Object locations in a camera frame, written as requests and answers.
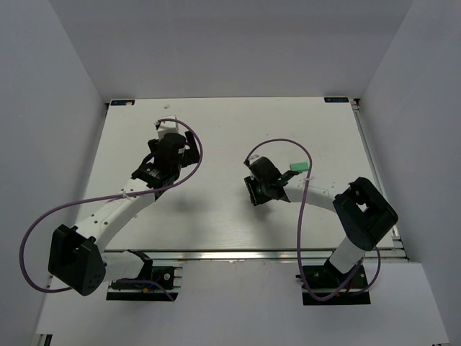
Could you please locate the green rectangular block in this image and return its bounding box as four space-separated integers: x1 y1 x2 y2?
290 162 310 172

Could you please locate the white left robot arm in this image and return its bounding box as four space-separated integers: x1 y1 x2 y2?
48 130 201 296

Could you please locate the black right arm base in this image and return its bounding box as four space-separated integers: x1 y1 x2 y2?
295 265 371 306

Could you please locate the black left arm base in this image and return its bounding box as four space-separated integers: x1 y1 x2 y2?
106 261 183 302

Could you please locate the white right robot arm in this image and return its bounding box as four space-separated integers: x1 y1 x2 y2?
244 156 398 278

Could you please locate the blue table corner label left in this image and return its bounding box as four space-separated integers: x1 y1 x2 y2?
109 99 135 107

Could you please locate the blue table corner label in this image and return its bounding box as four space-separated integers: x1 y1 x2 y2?
109 99 135 107
323 97 349 103

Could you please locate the blue table corner label right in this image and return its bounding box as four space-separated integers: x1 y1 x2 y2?
323 97 349 103

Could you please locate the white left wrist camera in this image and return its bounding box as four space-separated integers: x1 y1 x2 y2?
155 115 179 140

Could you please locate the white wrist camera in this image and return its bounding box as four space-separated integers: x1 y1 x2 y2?
243 154 261 167
155 115 179 140

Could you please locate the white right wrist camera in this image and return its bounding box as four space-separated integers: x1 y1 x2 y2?
243 154 261 167

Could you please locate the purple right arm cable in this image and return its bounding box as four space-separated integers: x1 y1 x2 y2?
244 138 382 302

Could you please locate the aluminium table edge rail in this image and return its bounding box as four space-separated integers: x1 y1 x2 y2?
143 247 410 264

